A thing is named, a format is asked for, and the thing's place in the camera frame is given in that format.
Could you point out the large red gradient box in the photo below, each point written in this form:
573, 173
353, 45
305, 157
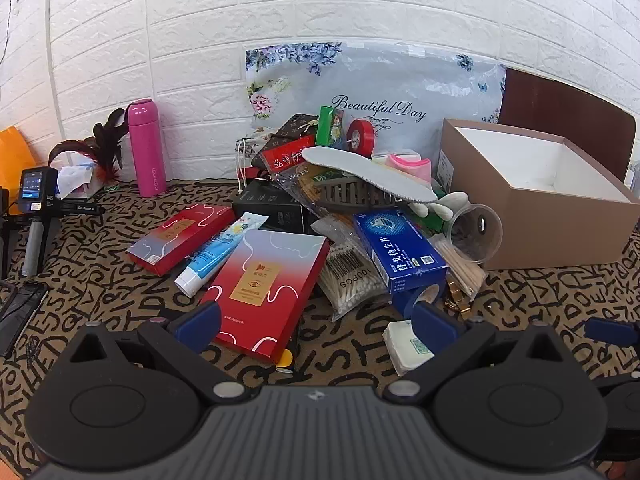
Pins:
270, 290

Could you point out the brown hair claw clip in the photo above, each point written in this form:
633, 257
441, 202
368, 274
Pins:
355, 195

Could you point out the floral plastic bag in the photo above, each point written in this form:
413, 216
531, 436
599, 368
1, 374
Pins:
390, 90

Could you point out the tissue pack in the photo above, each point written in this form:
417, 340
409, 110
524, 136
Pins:
75, 180

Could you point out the white glove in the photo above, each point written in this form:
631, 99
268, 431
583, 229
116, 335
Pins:
442, 205

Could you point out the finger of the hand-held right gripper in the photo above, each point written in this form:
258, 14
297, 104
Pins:
622, 385
607, 329

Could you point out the blue medicine box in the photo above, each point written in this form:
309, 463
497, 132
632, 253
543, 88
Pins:
400, 245

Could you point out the cotton swab bag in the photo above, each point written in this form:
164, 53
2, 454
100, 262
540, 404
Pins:
345, 275

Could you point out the blue toothpaste tube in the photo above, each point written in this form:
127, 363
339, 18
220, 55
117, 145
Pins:
215, 257

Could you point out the brown box lid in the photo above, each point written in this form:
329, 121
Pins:
560, 110

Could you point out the white shoe insole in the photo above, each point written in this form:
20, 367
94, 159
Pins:
370, 172

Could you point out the black device with screen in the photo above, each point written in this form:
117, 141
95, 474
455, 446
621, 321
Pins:
37, 190

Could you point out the pink thermos bottle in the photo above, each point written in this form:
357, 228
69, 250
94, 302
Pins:
146, 150

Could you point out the green box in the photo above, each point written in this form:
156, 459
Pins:
330, 127

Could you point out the brown cardboard box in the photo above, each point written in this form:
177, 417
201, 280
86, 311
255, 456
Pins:
540, 230

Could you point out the toothpick bag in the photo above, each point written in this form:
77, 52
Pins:
462, 270

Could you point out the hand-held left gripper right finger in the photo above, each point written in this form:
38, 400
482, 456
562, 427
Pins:
436, 324

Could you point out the brown patterned phone case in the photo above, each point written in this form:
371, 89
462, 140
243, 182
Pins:
287, 132

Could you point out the red tape roll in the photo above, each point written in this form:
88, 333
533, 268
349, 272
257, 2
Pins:
361, 137

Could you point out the flat black device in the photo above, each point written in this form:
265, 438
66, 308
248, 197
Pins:
17, 312

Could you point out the red packet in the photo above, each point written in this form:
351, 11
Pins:
287, 157

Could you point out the orange paper bag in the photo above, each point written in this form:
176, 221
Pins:
15, 157

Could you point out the pink tape roll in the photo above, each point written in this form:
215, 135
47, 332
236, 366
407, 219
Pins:
410, 167

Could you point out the clear plastic cup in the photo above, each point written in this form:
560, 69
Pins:
475, 232

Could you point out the black box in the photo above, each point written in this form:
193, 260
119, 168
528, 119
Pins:
265, 207

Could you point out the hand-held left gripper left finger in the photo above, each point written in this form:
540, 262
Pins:
200, 322

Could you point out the letter-patterned desktop cloth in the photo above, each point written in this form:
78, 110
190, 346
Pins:
125, 305

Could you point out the blue tape roll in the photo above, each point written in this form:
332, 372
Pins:
407, 300

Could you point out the small red gradient box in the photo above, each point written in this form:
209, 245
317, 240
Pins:
175, 237

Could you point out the white tissue packet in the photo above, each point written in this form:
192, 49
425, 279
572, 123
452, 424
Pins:
407, 347

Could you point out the green packet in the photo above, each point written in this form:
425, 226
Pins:
439, 225

